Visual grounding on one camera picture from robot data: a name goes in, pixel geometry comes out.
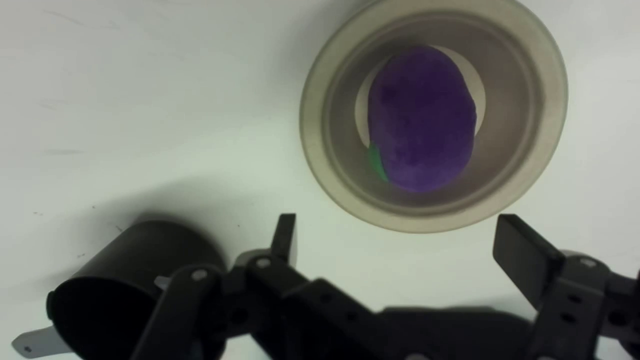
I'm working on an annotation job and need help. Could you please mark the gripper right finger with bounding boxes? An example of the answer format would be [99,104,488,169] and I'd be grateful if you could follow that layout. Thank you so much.
[492,214,640,360]

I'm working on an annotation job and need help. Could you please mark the grey bowl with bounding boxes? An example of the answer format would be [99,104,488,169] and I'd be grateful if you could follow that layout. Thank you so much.
[299,0,569,234]

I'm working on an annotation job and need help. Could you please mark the purple plushy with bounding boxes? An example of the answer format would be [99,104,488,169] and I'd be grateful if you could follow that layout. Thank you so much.
[367,46,477,194]

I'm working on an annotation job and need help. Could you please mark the black cup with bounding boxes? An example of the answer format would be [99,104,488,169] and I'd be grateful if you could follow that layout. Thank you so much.
[46,219,227,360]

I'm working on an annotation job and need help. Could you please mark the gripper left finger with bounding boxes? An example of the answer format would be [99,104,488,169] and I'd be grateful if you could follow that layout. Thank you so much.
[131,213,386,360]

